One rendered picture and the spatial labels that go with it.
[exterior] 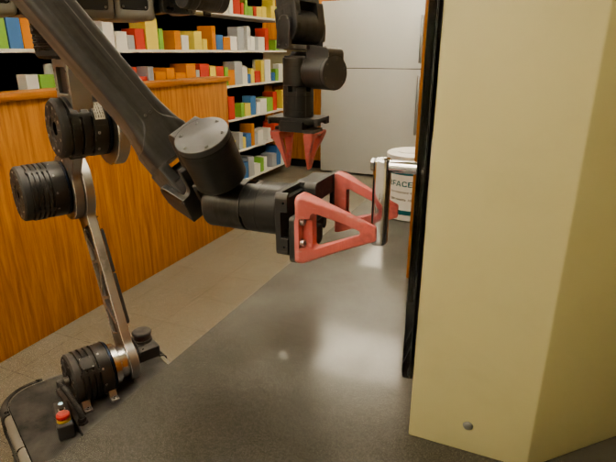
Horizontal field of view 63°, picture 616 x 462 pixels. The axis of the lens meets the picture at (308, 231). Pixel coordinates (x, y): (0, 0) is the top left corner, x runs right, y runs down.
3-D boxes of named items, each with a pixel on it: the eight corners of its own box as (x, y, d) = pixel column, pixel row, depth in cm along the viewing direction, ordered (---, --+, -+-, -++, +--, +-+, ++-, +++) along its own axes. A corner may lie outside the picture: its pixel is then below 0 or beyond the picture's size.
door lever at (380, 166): (417, 255, 49) (423, 246, 51) (425, 158, 45) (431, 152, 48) (364, 247, 51) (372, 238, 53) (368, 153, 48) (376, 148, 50)
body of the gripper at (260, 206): (331, 172, 57) (272, 167, 60) (291, 194, 48) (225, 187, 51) (330, 226, 59) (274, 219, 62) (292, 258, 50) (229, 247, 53)
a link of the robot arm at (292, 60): (300, 51, 95) (276, 51, 91) (324, 51, 90) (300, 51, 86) (300, 89, 97) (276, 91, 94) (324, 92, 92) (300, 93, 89)
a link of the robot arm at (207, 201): (226, 199, 62) (205, 234, 59) (206, 156, 57) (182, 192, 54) (277, 204, 60) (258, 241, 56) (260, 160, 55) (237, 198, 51)
